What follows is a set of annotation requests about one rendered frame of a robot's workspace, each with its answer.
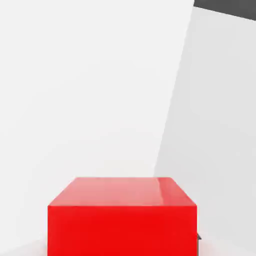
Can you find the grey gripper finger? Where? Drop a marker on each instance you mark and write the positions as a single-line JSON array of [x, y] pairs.
[[198, 243]]

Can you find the small red cube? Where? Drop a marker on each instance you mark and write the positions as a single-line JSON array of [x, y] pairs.
[[122, 230]]

